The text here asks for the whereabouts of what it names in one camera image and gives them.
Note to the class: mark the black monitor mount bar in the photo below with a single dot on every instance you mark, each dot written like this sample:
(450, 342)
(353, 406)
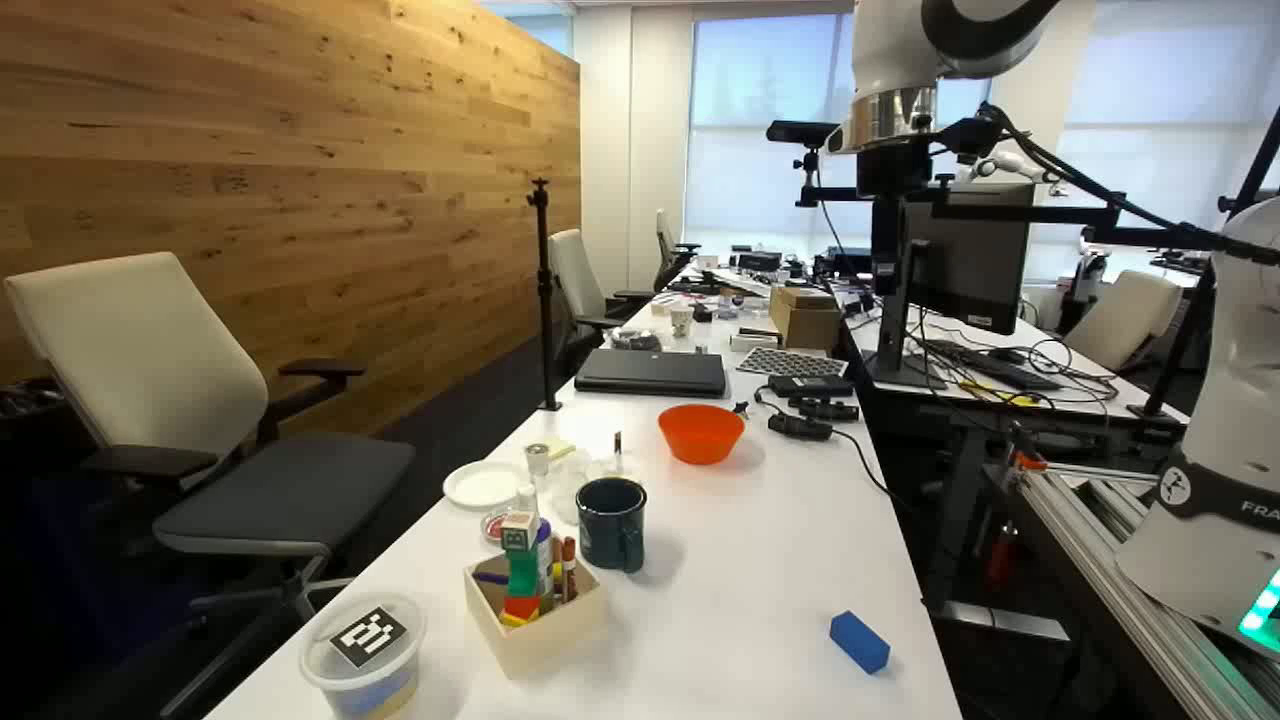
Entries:
(1052, 213)

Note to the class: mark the white small cup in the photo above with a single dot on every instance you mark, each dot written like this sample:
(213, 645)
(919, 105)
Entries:
(682, 321)

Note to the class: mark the office chair with armrests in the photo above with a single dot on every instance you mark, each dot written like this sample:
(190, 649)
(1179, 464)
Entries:
(144, 360)

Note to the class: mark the black laptop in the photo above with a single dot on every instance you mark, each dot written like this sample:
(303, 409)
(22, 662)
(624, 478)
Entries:
(649, 371)

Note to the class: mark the cream open box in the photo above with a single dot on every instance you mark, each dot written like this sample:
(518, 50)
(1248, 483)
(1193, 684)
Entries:
(544, 638)

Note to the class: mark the black camera on mount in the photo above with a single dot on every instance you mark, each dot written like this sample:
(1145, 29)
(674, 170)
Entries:
(803, 132)

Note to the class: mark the orange bowl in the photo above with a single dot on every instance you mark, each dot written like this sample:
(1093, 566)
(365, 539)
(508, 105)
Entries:
(703, 435)

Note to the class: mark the white plate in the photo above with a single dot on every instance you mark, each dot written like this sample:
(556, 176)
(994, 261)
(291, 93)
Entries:
(480, 487)

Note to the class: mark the cardboard box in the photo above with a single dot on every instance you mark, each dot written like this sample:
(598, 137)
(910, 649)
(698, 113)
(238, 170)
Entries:
(806, 321)

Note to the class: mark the clear tub with marker tag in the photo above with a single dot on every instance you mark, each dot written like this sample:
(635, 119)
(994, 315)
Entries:
(362, 662)

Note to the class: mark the blue Expo bottle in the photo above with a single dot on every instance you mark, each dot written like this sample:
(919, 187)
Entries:
(520, 574)

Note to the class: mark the black flat device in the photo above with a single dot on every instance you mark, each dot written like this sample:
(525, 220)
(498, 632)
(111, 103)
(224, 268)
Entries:
(806, 386)

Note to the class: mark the black computer monitor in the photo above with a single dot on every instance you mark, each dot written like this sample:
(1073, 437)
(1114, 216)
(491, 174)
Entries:
(973, 261)

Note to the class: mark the white background office chair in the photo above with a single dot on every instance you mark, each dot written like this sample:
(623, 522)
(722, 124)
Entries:
(1121, 321)
(577, 273)

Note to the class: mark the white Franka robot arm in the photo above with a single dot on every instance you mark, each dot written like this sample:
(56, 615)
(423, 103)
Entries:
(1213, 535)

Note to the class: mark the black small device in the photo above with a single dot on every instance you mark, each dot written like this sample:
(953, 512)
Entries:
(803, 426)

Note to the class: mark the aluminium rail frame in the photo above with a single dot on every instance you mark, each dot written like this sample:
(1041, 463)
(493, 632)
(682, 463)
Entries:
(1084, 535)

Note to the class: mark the black tripod pole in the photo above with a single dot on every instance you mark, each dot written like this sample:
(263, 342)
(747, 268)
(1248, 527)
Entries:
(544, 294)

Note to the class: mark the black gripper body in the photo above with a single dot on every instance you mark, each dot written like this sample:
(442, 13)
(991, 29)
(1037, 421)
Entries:
(899, 170)

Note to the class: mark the grey keyboard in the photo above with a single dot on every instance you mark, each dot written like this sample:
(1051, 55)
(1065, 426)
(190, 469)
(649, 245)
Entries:
(794, 360)

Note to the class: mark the blue rectangular block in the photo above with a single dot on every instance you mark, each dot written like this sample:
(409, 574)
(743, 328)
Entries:
(860, 642)

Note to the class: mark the dark blue mug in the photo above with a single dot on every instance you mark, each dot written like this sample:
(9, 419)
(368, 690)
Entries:
(614, 527)

